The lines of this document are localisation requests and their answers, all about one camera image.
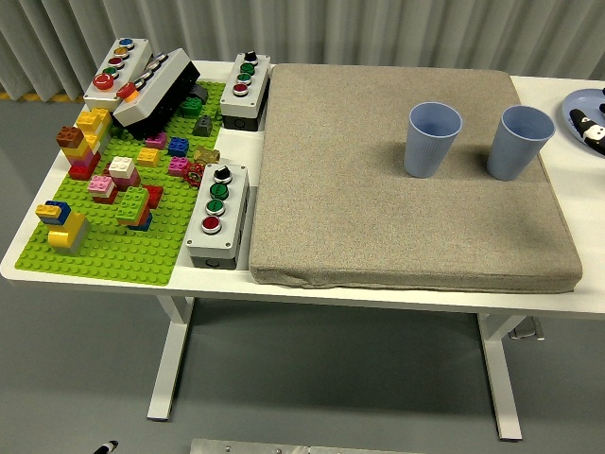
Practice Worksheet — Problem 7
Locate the small four-button control box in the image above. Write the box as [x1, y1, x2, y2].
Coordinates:
[219, 50, 272, 132]

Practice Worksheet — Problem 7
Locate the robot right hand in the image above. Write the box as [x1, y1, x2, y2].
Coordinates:
[568, 86, 605, 159]

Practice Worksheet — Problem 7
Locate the yellow blue grey brick duck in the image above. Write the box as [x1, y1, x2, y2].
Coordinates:
[35, 200, 91, 257]

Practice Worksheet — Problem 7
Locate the grey metal plate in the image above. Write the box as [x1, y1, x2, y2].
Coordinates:
[189, 438, 426, 454]

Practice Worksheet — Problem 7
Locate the green orange blue brick stack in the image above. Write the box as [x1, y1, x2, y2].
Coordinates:
[114, 185, 154, 233]

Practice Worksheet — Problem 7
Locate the light blue plate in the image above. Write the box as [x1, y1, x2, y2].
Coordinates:
[561, 88, 605, 155]

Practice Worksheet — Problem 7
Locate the green brick baseplate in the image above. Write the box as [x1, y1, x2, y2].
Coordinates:
[13, 80, 227, 288]

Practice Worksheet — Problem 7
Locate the brown yellow red brick tower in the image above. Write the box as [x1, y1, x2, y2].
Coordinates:
[55, 125, 103, 182]

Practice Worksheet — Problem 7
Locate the grey bracket under table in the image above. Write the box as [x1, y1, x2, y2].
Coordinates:
[508, 316, 545, 341]

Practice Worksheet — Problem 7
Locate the white five-button control box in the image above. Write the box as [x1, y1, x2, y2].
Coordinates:
[82, 37, 154, 114]

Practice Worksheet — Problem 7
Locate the pink and red brick stack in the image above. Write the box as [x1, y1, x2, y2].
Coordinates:
[87, 174, 119, 205]

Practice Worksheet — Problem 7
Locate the blue ribbed plastic cup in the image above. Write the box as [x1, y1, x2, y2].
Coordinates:
[403, 101, 463, 180]
[486, 104, 556, 182]

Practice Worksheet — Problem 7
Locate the grey-brown cushion mat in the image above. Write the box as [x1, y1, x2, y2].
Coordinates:
[249, 63, 583, 293]

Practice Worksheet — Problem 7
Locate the grey pleated curtain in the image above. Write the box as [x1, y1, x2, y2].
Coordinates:
[0, 0, 605, 103]

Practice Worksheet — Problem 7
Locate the white table leg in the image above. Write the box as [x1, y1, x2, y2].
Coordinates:
[475, 312, 524, 443]
[147, 295, 195, 422]

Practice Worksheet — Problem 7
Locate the large four-button control box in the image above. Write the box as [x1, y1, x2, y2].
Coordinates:
[184, 163, 251, 271]

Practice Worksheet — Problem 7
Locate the yellow white green brick stack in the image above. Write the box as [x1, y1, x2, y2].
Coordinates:
[75, 107, 113, 155]

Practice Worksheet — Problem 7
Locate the brass valve with red handle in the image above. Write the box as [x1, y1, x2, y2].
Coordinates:
[182, 145, 222, 187]

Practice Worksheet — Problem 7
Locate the tilted white black-based button box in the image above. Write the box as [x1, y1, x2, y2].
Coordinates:
[112, 47, 202, 141]

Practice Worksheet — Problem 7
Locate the white and pink brick stack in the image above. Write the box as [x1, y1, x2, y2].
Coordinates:
[108, 155, 142, 190]

